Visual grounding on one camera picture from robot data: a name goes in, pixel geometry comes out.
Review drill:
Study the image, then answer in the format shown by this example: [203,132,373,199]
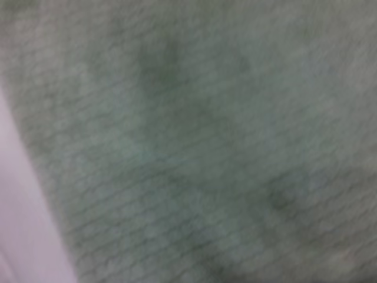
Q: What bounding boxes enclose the light green ribbed towel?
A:
[0,0,377,283]

